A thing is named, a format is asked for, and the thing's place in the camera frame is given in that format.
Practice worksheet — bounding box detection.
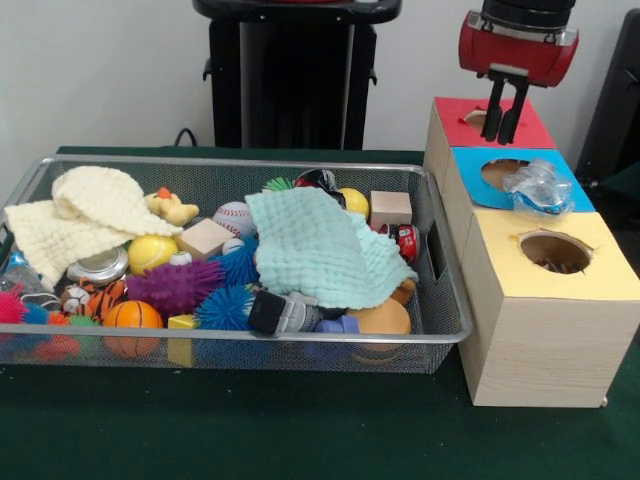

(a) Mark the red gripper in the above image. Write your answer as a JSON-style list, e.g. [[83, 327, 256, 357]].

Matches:
[[458, 11, 580, 146]]

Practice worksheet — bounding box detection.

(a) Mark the clear blue plastic packet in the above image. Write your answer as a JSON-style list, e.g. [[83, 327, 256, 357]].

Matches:
[[502, 159, 575, 220]]

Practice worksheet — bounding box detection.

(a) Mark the multicolour cartoon print cloth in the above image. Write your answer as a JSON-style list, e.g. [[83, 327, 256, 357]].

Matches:
[[530, 255, 581, 275]]

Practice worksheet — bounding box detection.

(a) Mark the mint green cloth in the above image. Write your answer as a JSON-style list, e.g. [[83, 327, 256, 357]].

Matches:
[[246, 187, 420, 310]]

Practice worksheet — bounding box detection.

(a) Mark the shallow clear mesh bin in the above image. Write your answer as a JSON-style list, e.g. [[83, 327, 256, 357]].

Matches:
[[0, 153, 474, 376]]

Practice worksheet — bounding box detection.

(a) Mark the wooden box with three holes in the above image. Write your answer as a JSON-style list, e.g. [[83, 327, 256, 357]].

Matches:
[[424, 97, 640, 409]]

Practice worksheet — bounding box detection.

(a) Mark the black chair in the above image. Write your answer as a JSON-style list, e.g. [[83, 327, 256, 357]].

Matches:
[[578, 8, 640, 191]]

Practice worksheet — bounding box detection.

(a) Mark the small wooden cube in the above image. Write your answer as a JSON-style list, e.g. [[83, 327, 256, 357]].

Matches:
[[370, 191, 414, 229]]

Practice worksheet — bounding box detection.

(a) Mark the yellow ball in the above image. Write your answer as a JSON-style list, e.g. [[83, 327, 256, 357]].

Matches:
[[128, 235, 182, 276], [338, 188, 371, 221]]

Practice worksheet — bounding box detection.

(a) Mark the peach orange ball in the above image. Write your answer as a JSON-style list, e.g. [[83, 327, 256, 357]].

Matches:
[[348, 298, 413, 341]]

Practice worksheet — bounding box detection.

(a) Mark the white toy baseball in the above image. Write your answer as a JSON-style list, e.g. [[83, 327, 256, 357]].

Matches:
[[213, 202, 257, 239]]

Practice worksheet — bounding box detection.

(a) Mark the yellow rubber duck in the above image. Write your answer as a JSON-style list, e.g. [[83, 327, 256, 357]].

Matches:
[[146, 187, 200, 228]]

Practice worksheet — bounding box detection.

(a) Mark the orange toy basketball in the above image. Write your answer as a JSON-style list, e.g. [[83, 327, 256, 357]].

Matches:
[[102, 300, 164, 359]]

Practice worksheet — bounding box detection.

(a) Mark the cream yellow cloth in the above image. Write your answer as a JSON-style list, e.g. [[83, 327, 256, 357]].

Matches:
[[5, 165, 184, 284]]

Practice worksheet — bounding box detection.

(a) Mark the pink spiky ball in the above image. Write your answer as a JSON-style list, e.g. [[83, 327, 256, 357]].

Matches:
[[0, 288, 33, 326]]

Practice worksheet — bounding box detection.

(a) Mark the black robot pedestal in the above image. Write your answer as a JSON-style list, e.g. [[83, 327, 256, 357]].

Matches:
[[193, 0, 403, 151]]

